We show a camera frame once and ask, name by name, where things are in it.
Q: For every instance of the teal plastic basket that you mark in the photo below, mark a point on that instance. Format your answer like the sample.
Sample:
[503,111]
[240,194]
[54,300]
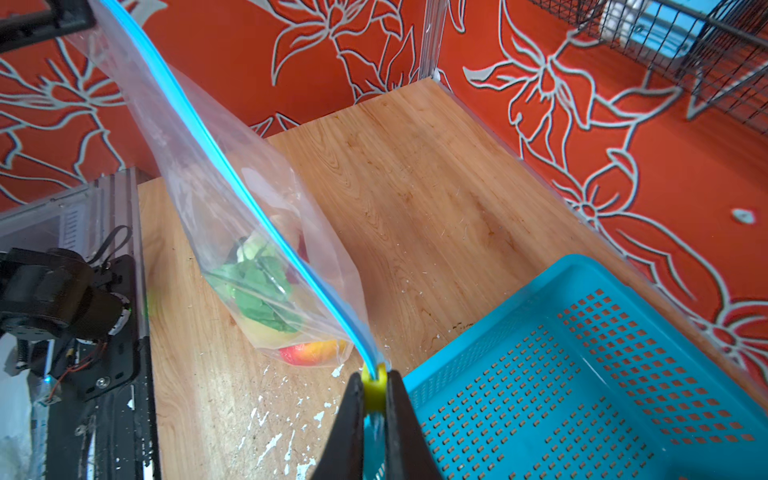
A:
[575,376]

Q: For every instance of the light blue box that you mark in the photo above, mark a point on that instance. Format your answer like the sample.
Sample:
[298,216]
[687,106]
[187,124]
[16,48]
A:
[670,28]

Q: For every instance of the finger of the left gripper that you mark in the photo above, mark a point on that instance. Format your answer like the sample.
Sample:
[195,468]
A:
[28,23]

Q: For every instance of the black wire wall basket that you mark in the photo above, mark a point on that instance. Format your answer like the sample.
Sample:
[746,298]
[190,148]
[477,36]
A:
[715,50]

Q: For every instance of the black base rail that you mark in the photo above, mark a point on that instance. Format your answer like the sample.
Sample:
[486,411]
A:
[94,417]

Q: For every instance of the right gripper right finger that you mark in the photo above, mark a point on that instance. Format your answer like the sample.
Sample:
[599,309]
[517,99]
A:
[407,454]

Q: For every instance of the red yellow mango toy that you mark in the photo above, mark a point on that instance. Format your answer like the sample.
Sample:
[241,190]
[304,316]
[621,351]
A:
[315,354]

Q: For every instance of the clear zip top bag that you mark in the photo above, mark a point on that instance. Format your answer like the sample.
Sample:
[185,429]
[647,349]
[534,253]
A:
[226,183]

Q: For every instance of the white radish toy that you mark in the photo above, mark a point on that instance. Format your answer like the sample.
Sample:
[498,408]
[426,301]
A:
[253,278]

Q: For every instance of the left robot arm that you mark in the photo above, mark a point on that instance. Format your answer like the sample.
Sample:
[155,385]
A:
[56,293]

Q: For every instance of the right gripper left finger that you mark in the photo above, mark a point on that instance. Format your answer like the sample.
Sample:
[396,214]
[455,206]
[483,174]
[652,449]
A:
[343,455]

